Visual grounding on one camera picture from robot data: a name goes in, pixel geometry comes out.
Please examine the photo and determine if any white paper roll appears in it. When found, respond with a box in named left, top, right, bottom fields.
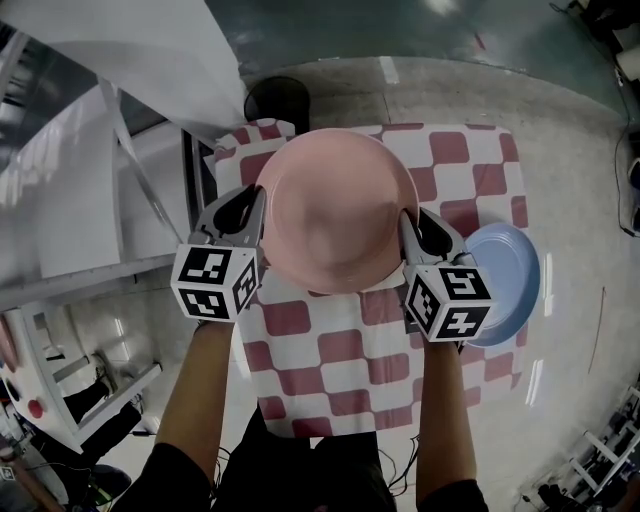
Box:
left=614, top=43, right=640, bottom=81

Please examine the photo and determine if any pink big plate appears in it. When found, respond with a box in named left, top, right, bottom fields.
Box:
left=253, top=127, right=420, bottom=296

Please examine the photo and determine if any person's left forearm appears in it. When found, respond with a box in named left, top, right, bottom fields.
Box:
left=153, top=319, right=236, bottom=484

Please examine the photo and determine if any person's black shirt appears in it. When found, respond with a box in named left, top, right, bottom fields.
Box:
left=112, top=407, right=490, bottom=512

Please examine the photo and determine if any red white checkered tablecloth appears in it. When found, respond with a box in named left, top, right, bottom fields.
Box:
left=213, top=118, right=531, bottom=440

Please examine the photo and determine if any blue big plate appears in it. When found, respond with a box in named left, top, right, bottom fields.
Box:
left=462, top=222, right=542, bottom=350

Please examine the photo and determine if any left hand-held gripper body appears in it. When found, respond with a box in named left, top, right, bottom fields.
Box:
left=169, top=230, right=267, bottom=322

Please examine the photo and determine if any white metal shelving rack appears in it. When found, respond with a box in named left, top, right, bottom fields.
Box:
left=0, top=19, right=224, bottom=454

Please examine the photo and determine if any person's right forearm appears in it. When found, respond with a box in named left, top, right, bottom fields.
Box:
left=416, top=339, right=476, bottom=494

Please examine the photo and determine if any white square pillar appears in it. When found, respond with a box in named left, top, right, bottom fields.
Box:
left=0, top=0, right=247, bottom=137

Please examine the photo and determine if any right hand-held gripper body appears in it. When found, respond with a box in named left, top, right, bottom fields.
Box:
left=402, top=251, right=497, bottom=345

